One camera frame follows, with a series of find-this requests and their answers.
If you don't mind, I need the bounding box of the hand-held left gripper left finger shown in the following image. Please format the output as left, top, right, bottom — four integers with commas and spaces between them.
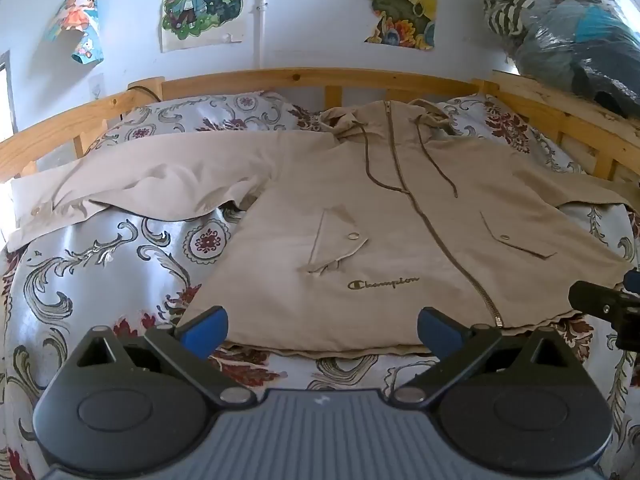
69, 306, 259, 407

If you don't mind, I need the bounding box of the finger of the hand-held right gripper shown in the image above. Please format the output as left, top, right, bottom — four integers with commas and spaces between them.
569, 280, 626, 317

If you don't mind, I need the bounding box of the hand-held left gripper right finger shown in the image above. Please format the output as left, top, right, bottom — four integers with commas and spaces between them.
389, 306, 577, 407

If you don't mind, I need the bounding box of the beige hooded zip jacket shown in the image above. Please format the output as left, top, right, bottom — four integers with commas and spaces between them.
7, 99, 636, 361

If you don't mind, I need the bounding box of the clear plastic bag of clothes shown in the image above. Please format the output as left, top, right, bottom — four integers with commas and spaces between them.
459, 0, 640, 120

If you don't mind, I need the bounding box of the floral patterned bedspread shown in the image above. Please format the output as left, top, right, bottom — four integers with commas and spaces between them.
0, 91, 640, 480

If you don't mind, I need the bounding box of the pale rough wooden plank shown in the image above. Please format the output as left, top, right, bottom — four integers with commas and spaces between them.
489, 71, 640, 128

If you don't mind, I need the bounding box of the window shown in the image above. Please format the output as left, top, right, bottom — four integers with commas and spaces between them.
0, 50, 19, 137

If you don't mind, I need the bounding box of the blond cartoon child poster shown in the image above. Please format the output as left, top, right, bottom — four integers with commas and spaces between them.
161, 0, 249, 53

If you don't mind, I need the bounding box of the autumn landscape poster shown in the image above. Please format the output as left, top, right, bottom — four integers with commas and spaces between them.
358, 0, 436, 52

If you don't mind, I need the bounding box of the curled anime girl poster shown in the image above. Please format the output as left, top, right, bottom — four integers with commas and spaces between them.
42, 0, 105, 67

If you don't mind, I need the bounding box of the black cable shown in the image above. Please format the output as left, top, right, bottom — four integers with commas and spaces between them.
127, 82, 164, 104

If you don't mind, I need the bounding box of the wooden bed frame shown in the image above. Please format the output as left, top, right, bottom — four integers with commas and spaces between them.
0, 67, 640, 202

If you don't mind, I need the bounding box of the white wall pipe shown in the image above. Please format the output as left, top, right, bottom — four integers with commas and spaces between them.
256, 0, 269, 69

